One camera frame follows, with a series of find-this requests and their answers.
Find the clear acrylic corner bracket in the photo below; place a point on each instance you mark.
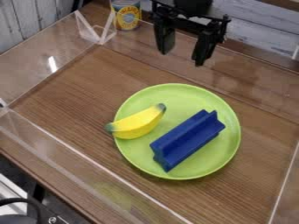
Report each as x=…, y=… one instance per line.
x=98, y=34

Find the green round plate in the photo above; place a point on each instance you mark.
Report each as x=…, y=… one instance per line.
x=183, y=100

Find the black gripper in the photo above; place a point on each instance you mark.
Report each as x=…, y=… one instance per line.
x=190, y=15

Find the yellow toy banana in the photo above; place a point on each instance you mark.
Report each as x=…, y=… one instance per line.
x=138, y=124

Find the clear acrylic tray wall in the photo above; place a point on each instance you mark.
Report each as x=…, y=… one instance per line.
x=88, y=186

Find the yellow labelled tin can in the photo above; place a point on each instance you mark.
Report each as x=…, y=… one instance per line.
x=128, y=13

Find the blue plastic block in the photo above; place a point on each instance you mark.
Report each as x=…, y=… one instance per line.
x=184, y=139

